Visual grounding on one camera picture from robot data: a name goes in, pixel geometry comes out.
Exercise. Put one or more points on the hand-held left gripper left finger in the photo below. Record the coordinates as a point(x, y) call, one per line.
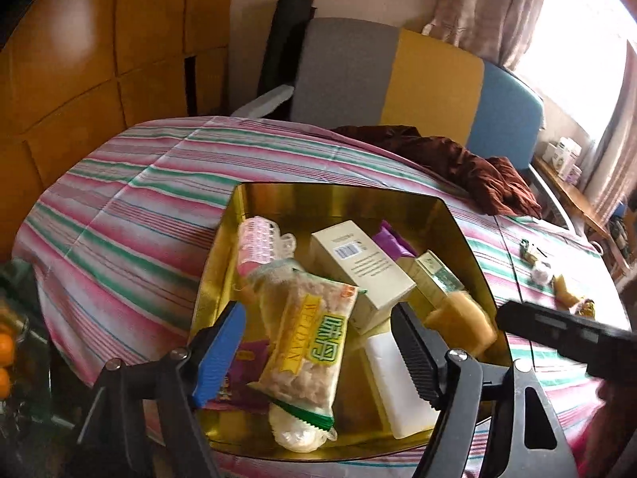
point(219, 353)

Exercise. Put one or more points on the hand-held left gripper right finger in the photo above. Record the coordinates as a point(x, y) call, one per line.
point(415, 358)

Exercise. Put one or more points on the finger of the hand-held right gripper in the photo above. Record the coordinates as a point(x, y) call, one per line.
point(557, 331)

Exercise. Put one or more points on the yellow sponge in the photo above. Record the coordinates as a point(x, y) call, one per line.
point(463, 318)

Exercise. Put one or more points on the clear puffed snack packet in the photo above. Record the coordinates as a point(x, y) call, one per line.
point(308, 338)

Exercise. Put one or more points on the beige carton box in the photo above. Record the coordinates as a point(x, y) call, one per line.
point(368, 279)

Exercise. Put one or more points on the clear plastic bag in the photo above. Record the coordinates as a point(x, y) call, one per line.
point(293, 433)

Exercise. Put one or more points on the gold metal tray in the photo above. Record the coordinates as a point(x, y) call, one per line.
point(348, 204)

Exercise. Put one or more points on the purple snack packet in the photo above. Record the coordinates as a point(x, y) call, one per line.
point(390, 244)
point(244, 373)

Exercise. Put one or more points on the white rectangular block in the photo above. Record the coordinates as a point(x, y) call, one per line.
point(398, 388)

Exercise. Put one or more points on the small dark yellow item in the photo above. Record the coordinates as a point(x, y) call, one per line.
point(587, 307)

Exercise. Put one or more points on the small white round item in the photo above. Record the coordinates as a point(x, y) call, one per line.
point(542, 273)

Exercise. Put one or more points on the small wrapped packet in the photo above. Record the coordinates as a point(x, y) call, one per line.
point(530, 250)

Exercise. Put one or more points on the small green beige box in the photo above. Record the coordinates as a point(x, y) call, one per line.
point(435, 274)

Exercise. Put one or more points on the pink hair roller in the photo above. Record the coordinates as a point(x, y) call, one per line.
point(256, 244)

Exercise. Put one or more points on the person's pink clothing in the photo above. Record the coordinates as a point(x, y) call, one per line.
point(612, 433)

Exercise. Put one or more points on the wooden shelf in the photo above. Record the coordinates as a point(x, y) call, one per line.
point(572, 199)

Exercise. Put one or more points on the white carton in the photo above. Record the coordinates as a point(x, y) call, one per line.
point(569, 149)

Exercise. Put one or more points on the beige curtain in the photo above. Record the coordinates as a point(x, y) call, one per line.
point(487, 10)
point(617, 149)

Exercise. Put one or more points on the brown cloth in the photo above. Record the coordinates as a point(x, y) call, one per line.
point(463, 164)

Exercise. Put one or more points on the glass side table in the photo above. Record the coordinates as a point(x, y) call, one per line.
point(30, 408)

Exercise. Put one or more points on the orange fruit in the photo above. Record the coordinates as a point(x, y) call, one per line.
point(4, 383)
point(6, 344)

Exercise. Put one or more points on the grey yellow blue chair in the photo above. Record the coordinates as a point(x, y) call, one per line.
point(348, 69)

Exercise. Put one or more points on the wooden wardrobe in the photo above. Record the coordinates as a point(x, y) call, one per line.
point(99, 59)

